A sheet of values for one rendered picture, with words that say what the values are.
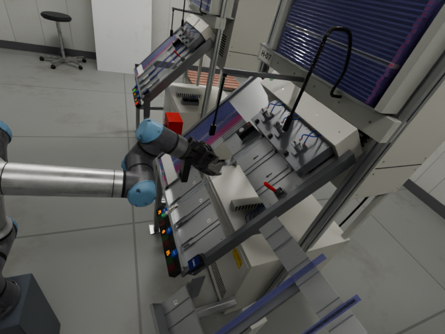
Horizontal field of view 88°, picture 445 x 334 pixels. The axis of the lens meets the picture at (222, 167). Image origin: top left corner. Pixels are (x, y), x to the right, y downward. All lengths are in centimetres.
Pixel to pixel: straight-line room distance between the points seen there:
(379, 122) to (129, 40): 424
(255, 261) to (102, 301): 96
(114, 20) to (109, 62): 64
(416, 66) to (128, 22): 428
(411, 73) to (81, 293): 178
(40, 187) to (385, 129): 89
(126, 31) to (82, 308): 396
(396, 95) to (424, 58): 9
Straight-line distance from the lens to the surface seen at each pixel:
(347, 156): 83
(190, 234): 98
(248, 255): 116
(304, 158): 80
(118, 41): 464
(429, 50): 75
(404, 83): 75
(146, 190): 64
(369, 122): 82
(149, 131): 70
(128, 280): 173
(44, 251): 195
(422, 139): 110
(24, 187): 68
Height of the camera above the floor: 156
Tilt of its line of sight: 37 degrees down
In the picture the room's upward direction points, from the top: 16 degrees clockwise
